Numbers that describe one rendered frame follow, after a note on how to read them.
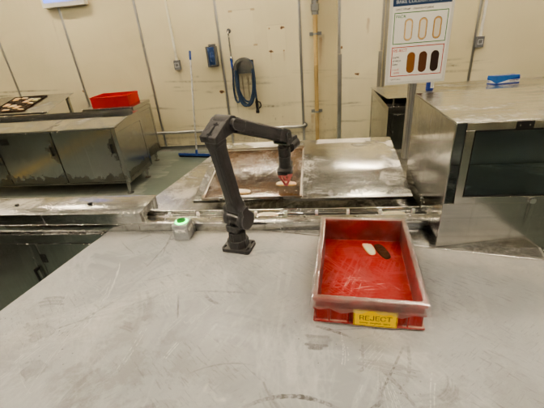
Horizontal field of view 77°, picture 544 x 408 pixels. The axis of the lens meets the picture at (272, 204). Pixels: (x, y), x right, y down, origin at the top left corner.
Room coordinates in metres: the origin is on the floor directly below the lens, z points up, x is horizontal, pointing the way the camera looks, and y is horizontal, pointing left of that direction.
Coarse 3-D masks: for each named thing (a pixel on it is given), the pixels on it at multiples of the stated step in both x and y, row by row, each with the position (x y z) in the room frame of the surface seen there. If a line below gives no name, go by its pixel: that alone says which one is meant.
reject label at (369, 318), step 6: (354, 312) 0.72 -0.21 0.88; (366, 312) 0.72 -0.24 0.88; (372, 312) 0.71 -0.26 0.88; (354, 318) 0.72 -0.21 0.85; (360, 318) 0.72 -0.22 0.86; (366, 318) 0.72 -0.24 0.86; (372, 318) 0.71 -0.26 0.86; (378, 318) 0.71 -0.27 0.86; (384, 318) 0.70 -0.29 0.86; (390, 318) 0.70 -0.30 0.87; (396, 318) 0.70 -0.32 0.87; (354, 324) 0.72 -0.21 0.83; (360, 324) 0.72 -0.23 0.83; (366, 324) 0.72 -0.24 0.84; (372, 324) 0.71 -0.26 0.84; (378, 324) 0.71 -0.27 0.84; (384, 324) 0.70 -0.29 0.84; (390, 324) 0.70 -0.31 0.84; (396, 324) 0.70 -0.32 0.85
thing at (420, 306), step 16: (336, 224) 1.18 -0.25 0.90; (352, 224) 1.16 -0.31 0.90; (368, 224) 1.15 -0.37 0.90; (384, 224) 1.14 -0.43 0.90; (400, 224) 1.12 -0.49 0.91; (320, 240) 1.03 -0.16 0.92; (384, 240) 1.14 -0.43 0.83; (400, 240) 1.09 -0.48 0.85; (320, 256) 0.94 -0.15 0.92; (416, 256) 0.90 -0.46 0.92; (320, 272) 0.87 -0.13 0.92; (416, 272) 0.82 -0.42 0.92; (320, 288) 0.83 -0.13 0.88; (416, 288) 0.77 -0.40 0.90; (320, 304) 0.74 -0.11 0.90; (336, 304) 0.73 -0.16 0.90; (352, 304) 0.72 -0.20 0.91; (368, 304) 0.71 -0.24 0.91; (384, 304) 0.70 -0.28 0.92; (400, 304) 0.70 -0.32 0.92; (416, 304) 0.69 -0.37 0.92
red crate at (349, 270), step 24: (336, 240) 1.17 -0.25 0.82; (360, 240) 1.16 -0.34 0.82; (336, 264) 1.02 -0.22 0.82; (360, 264) 1.01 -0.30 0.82; (384, 264) 0.99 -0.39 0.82; (336, 288) 0.89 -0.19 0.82; (360, 288) 0.88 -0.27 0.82; (384, 288) 0.87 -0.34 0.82; (408, 288) 0.86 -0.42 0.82; (336, 312) 0.75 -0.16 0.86
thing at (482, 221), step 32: (416, 96) 1.56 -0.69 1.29; (448, 96) 1.46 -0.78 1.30; (480, 96) 1.40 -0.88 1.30; (512, 96) 1.35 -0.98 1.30; (416, 128) 1.50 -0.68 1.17; (448, 128) 1.13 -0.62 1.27; (480, 128) 1.06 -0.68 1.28; (512, 128) 1.04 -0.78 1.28; (416, 160) 1.44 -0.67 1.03; (448, 160) 1.08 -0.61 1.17; (416, 192) 1.39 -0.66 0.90; (448, 192) 1.27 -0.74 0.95; (448, 224) 1.07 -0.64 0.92; (480, 224) 1.05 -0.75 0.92; (512, 224) 1.03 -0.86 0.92
